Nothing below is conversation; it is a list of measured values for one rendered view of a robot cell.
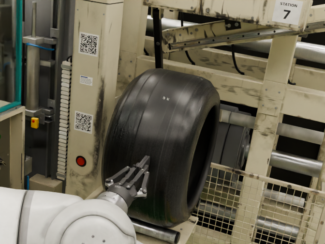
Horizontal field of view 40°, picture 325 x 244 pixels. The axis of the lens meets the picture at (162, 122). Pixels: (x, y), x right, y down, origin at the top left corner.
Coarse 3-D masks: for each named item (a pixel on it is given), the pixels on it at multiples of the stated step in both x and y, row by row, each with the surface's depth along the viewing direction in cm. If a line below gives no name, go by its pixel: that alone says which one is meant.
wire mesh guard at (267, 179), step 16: (224, 176) 199; (256, 176) 193; (224, 192) 202; (256, 192) 196; (320, 192) 186; (304, 208) 191; (208, 224) 209; (256, 224) 201; (272, 224) 198; (320, 224) 190; (192, 240) 214; (224, 240) 209; (304, 240) 195
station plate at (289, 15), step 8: (280, 0) 155; (288, 0) 154; (296, 0) 154; (280, 8) 156; (288, 8) 155; (296, 8) 154; (280, 16) 157; (288, 16) 156; (296, 16) 155; (296, 24) 156
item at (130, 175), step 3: (135, 165) 133; (132, 168) 133; (135, 168) 133; (129, 171) 131; (132, 171) 131; (129, 174) 130; (132, 174) 131; (135, 174) 134; (126, 177) 129; (129, 177) 129; (132, 177) 132; (123, 180) 126; (126, 180) 127; (129, 180) 130; (120, 183) 125; (123, 183) 125
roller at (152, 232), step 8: (128, 216) 166; (136, 224) 163; (144, 224) 163; (152, 224) 163; (144, 232) 162; (152, 232) 161; (160, 232) 160; (168, 232) 160; (176, 232) 160; (168, 240) 160; (176, 240) 159
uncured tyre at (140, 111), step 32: (128, 96) 148; (160, 96) 146; (192, 96) 146; (128, 128) 142; (160, 128) 140; (192, 128) 142; (128, 160) 142; (160, 160) 139; (192, 160) 190; (160, 192) 141; (192, 192) 182; (160, 224) 154
